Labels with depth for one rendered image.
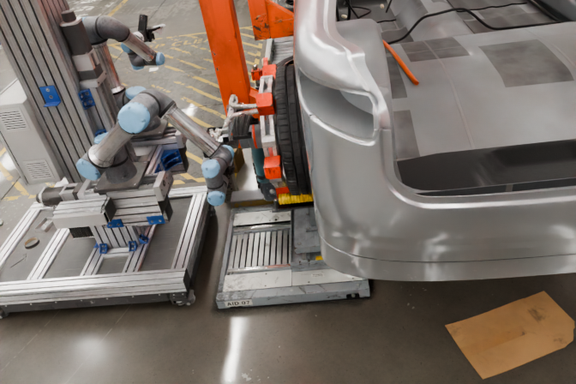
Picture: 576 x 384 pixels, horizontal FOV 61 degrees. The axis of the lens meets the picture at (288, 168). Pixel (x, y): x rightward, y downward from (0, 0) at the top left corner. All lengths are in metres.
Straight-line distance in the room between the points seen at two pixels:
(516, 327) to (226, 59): 2.03
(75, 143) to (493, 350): 2.27
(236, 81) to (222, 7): 0.42
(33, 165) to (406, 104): 1.90
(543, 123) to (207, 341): 1.91
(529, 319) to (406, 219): 1.39
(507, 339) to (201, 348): 1.50
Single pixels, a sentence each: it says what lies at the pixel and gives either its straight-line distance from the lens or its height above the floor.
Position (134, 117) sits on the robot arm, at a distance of 2.04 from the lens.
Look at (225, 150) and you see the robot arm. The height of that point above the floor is 0.99.
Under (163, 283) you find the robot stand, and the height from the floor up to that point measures 0.22.
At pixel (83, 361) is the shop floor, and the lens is 2.94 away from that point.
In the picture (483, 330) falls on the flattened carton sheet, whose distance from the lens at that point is 2.66.
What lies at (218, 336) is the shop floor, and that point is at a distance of 2.73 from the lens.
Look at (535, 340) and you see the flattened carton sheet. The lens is 2.68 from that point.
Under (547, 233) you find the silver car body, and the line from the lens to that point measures 1.61.
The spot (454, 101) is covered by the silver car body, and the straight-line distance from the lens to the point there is 2.37.
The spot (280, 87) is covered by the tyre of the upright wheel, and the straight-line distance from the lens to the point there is 2.26.
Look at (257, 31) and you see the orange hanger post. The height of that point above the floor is 0.61.
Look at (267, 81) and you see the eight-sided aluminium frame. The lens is 2.48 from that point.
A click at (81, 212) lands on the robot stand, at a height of 0.73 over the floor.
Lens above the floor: 2.10
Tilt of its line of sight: 34 degrees down
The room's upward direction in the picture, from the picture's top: 10 degrees counter-clockwise
